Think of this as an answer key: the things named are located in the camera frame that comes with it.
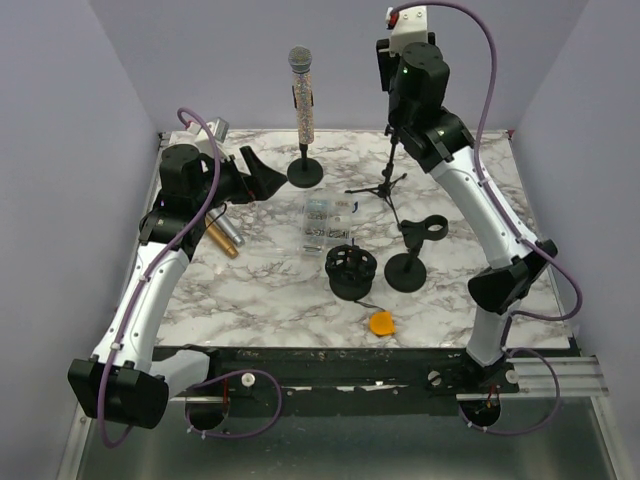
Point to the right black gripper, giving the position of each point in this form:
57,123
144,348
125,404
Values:
385,61

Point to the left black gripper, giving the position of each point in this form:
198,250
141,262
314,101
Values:
268,181

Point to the silver microphone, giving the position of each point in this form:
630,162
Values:
219,217

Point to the gold microphone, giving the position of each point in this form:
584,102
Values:
221,240

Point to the black tripod shock mount stand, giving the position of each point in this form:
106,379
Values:
384,189

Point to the shock mount round base stand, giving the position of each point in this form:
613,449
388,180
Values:
351,271

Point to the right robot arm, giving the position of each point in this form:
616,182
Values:
415,81

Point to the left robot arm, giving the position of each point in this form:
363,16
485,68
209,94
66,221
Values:
121,382

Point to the round base stand, glitter mic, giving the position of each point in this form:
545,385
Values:
305,172

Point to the glitter microphone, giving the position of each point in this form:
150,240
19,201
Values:
300,59

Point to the clear screw organizer box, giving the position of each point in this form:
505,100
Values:
326,222

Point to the orange tape measure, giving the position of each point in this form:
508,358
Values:
382,324

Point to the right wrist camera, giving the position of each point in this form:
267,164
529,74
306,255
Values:
408,25

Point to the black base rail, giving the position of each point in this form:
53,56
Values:
330,382

